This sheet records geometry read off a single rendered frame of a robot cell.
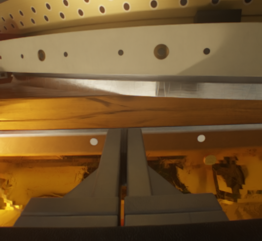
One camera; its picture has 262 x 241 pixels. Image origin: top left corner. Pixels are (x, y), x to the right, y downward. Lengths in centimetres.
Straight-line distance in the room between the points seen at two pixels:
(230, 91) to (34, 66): 25
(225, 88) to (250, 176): 14
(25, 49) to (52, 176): 18
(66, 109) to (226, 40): 20
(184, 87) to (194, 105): 4
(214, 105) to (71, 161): 22
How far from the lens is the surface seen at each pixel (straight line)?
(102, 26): 28
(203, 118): 28
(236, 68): 20
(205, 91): 24
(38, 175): 32
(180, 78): 25
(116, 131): 15
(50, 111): 28
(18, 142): 32
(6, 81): 43
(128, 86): 25
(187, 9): 24
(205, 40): 19
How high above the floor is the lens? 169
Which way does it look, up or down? 17 degrees up
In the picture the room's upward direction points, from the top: 179 degrees clockwise
